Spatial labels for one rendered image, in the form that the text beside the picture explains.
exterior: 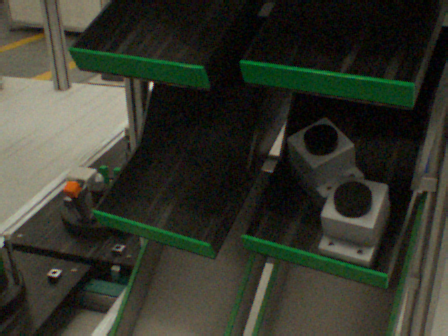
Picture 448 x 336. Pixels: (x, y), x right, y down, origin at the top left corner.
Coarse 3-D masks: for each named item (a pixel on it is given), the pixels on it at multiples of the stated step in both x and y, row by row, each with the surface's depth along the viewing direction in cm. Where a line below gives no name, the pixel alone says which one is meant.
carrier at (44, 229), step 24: (120, 168) 100; (96, 192) 96; (48, 216) 100; (72, 216) 96; (24, 240) 93; (48, 240) 93; (72, 240) 93; (96, 240) 93; (120, 240) 93; (96, 264) 89; (120, 264) 87
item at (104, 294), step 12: (84, 288) 86; (96, 288) 86; (108, 288) 86; (120, 288) 85; (84, 300) 87; (96, 300) 86; (108, 300) 85; (72, 312) 85; (84, 312) 85; (96, 312) 85; (60, 324) 83; (72, 324) 83; (84, 324) 83; (96, 324) 83
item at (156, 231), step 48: (240, 48) 69; (192, 96) 66; (240, 96) 64; (288, 96) 60; (144, 144) 60; (192, 144) 61; (240, 144) 59; (144, 192) 58; (192, 192) 57; (240, 192) 53; (192, 240) 50
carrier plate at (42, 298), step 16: (16, 256) 89; (32, 256) 89; (32, 272) 86; (48, 272) 86; (64, 272) 85; (80, 272) 85; (32, 288) 82; (48, 288) 82; (64, 288) 82; (80, 288) 84; (32, 304) 79; (48, 304) 79; (64, 304) 81; (16, 320) 76; (32, 320) 76; (48, 320) 77
